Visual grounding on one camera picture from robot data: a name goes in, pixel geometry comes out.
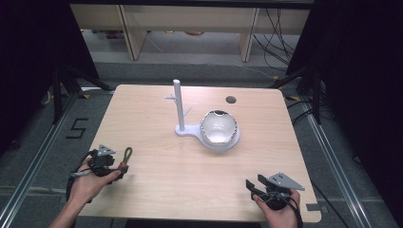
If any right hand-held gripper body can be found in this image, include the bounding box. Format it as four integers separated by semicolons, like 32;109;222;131
257;172;306;211

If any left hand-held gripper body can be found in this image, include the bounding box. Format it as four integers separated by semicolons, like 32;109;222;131
87;144;119;179

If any olive green loop band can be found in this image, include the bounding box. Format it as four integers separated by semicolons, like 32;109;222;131
123;146;134;167

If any person's right hand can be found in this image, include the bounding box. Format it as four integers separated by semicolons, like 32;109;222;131
252;188;301;228

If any person's left hand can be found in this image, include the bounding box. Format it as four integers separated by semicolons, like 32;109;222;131
68;157;128;204

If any white bowl with silver rim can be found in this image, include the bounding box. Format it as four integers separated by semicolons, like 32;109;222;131
200;109;239;147

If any black metal stand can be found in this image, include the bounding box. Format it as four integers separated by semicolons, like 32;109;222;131
51;65;115;125
267;65;327;125

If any white jewelry stand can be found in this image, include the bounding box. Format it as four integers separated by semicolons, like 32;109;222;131
164;79;241;152

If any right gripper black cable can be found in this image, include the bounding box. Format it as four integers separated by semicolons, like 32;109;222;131
258;191;304;228

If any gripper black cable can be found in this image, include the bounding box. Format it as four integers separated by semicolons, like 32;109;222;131
258;191;304;228
66;149;98;202

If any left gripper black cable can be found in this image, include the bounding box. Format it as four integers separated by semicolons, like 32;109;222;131
66;149;98;202

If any aluminium floor rail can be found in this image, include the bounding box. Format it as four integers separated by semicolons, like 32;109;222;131
298;99;374;228
0;89;82;228

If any bundle of black cables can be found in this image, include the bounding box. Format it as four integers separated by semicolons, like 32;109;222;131
252;8;300;72

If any beige wooden desk frame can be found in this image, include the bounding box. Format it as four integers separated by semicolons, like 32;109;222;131
69;3;312;64

